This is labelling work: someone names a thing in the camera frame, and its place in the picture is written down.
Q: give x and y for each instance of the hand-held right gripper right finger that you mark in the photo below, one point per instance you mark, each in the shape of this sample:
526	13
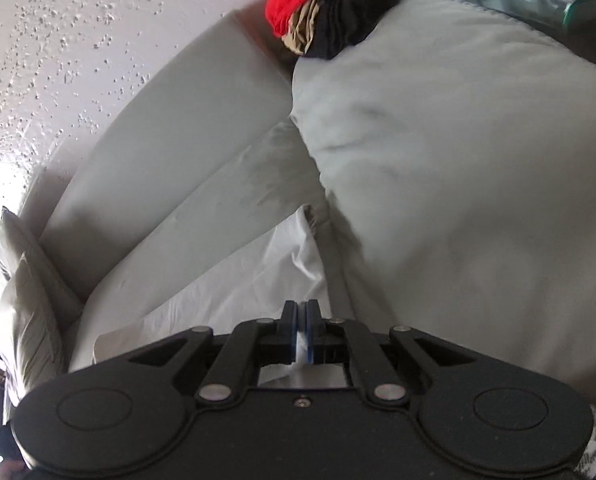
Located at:
310	335

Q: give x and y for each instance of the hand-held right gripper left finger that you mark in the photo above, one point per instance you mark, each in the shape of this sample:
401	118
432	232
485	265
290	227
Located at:
292	332

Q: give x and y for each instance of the white t-shirt with brown script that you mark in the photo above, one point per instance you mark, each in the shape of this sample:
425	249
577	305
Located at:
228	280

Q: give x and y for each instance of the large grey sofa cushion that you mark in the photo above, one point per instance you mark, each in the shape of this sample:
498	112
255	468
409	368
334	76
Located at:
453	160

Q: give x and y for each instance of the grey sofa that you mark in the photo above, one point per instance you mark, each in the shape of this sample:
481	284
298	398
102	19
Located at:
178	135

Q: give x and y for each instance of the olive grey pillow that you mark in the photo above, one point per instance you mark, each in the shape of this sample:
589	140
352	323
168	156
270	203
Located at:
28	320
13	245

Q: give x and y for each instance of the black garment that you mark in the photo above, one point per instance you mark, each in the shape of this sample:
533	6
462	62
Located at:
358	5

